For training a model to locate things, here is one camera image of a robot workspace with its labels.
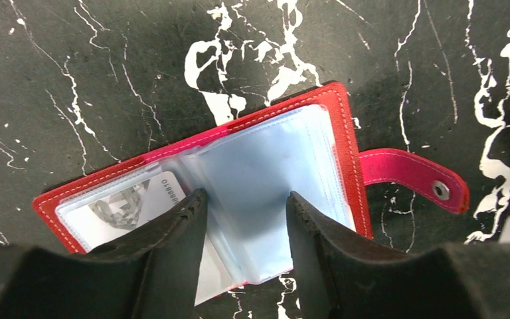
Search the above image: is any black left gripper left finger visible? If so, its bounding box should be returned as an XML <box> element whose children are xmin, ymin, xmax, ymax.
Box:
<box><xmin>0</xmin><ymin>189</ymin><xmax>208</xmax><ymax>318</ymax></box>

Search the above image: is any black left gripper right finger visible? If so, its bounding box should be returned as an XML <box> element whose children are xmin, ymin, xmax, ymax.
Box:
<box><xmin>286</xmin><ymin>192</ymin><xmax>510</xmax><ymax>318</ymax></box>

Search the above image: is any red leather card holder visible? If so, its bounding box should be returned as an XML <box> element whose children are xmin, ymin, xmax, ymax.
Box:
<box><xmin>33</xmin><ymin>82</ymin><xmax>469</xmax><ymax>304</ymax></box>

